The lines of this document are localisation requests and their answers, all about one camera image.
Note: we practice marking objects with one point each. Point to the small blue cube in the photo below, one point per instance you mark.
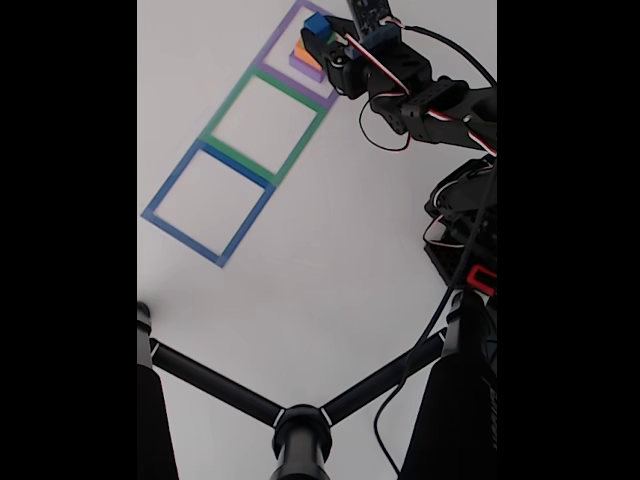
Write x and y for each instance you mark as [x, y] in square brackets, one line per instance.
[315, 24]

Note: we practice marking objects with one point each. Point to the large purple block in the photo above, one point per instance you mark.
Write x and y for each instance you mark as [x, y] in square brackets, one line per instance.
[302, 67]

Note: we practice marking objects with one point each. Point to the orange block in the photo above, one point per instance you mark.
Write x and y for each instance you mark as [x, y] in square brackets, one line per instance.
[302, 52]

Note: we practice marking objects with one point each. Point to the purple tape square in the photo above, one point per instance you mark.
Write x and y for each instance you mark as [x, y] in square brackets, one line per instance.
[292, 86]

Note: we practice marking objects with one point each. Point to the green tape square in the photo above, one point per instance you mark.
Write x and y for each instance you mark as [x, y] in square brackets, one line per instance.
[240, 158]

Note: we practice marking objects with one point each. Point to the red clamp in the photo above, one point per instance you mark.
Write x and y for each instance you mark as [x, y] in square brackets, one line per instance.
[480, 280]

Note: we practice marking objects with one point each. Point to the blue tape square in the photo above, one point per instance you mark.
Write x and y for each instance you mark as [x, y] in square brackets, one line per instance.
[182, 240]

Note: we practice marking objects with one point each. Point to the black tripod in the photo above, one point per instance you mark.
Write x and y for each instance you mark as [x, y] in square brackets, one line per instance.
[300, 435]

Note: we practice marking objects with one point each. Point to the blue camera circuit board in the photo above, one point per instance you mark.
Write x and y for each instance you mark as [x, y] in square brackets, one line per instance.
[372, 17]

